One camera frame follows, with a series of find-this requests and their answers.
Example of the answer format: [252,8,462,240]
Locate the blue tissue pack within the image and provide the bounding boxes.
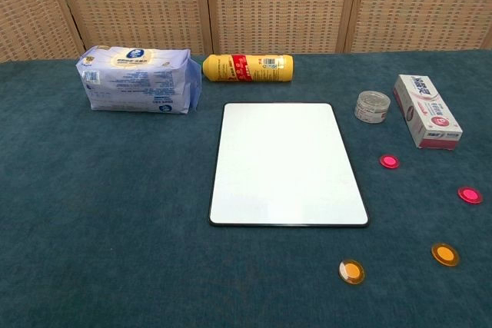
[75,45,203,115]

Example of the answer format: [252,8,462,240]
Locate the orange disc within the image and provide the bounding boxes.
[337,258,367,286]
[430,242,460,267]

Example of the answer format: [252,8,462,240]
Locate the pink disc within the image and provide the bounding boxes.
[457,186,484,204]
[379,154,401,170]

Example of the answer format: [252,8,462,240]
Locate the white pink toothpaste box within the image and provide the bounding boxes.
[392,74,464,151]

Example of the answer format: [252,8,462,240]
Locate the white magnetic board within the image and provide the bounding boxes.
[208,102,370,228]

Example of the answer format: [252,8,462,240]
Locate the clear plastic jar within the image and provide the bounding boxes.
[354,90,391,124]

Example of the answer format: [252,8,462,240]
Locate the teal table cloth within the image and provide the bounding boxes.
[0,49,492,328]

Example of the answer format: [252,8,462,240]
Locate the yellow bottle with red label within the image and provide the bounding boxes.
[200,53,294,83]

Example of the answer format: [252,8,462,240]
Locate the woven folding screen panel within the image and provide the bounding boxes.
[0,0,85,63]
[344,0,492,54]
[202,0,363,55]
[49,0,214,56]

